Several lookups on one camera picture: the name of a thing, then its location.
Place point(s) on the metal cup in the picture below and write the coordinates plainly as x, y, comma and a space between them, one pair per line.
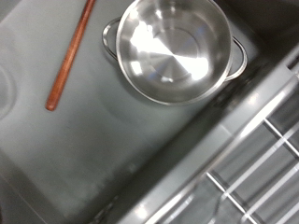
174, 53

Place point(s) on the dish drying rack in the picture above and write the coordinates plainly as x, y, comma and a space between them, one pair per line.
258, 155

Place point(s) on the grey plastic crate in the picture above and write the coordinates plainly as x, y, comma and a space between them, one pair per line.
109, 130

